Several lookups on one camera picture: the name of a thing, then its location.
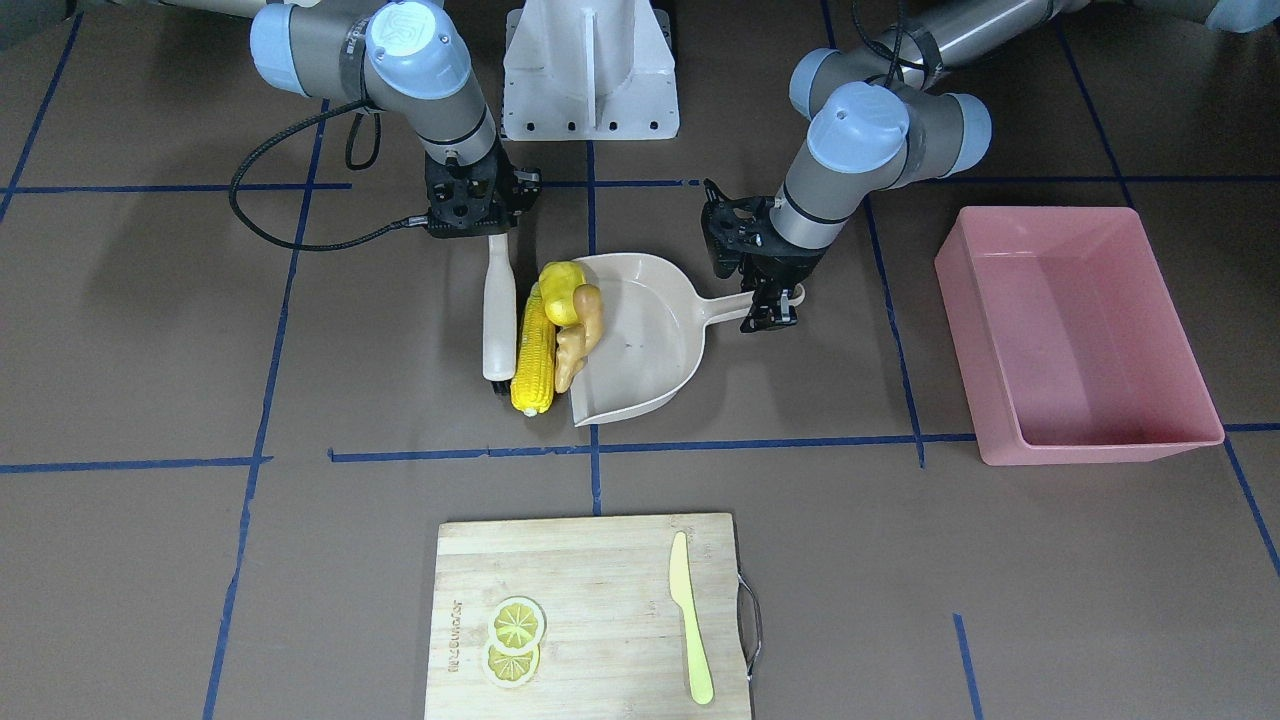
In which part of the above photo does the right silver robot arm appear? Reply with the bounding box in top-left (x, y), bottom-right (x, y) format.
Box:
top-left (197, 1), bottom-right (541, 240)

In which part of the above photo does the bamboo cutting board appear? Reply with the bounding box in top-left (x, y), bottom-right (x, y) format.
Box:
top-left (425, 512), bottom-right (753, 719)

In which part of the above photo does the yellow toy corn cob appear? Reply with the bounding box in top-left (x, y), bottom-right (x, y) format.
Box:
top-left (509, 282), bottom-right (557, 416)

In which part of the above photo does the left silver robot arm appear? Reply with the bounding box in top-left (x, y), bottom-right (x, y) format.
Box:
top-left (700, 1), bottom-right (1277, 334)

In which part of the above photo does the yellow toy pepper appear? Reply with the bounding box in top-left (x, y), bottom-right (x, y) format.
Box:
top-left (538, 261), bottom-right (586, 327)

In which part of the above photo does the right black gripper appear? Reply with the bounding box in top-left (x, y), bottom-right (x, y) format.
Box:
top-left (424, 142), bottom-right (543, 240)

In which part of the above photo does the tan toy ginger root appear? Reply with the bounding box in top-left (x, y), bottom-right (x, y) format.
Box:
top-left (554, 284), bottom-right (605, 395)

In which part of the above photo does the beige hand brush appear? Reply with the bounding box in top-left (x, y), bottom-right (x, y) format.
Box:
top-left (483, 233), bottom-right (518, 395)

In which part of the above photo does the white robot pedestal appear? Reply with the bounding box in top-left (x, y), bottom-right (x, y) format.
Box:
top-left (500, 1), bottom-right (681, 142)

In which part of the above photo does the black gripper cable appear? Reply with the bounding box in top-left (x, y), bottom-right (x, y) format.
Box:
top-left (228, 97), bottom-right (433, 251)

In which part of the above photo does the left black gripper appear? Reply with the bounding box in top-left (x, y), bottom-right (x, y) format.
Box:
top-left (700, 179), bottom-right (826, 334)

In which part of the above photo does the pink plastic bin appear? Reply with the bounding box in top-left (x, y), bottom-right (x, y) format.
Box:
top-left (934, 206), bottom-right (1225, 466)

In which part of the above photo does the yellow plastic knife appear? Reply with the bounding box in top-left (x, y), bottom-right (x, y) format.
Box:
top-left (668, 530), bottom-right (716, 706)

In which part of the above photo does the beige plastic dustpan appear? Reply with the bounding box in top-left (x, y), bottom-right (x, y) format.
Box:
top-left (570, 252), bottom-right (753, 427)

